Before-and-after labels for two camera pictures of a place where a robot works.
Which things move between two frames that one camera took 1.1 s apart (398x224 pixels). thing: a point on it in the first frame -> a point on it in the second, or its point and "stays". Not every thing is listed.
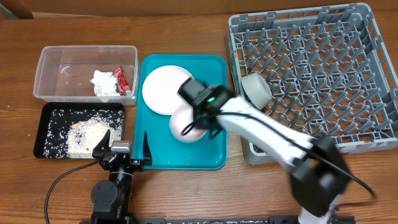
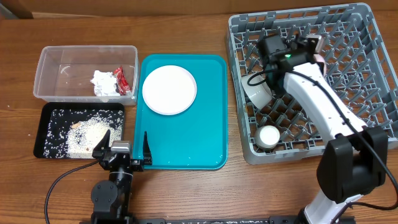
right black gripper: [188, 91] -> [302, 42]
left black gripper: [99, 150] stays
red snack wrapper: [124, 86] stays
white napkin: [104, 84] stays
